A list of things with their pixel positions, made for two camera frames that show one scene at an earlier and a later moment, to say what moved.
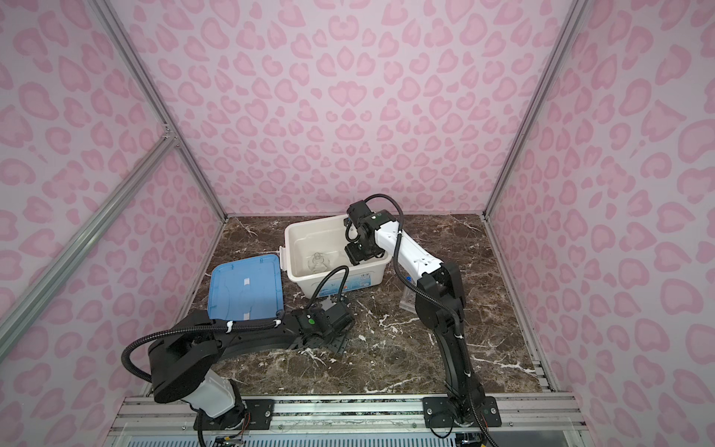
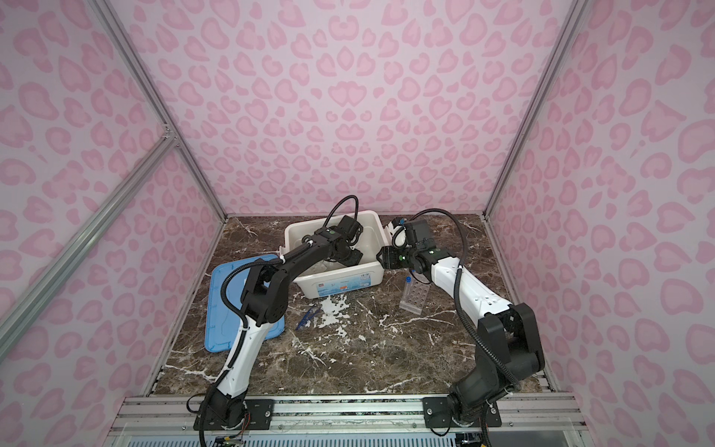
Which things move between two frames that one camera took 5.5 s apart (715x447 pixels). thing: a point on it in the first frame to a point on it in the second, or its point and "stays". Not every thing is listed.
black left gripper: [342, 344] to [355, 260]
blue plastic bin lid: [246, 291] stays
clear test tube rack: [408, 300] stays
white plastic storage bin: [315, 246] stays
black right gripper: [355, 256] to [389, 257]
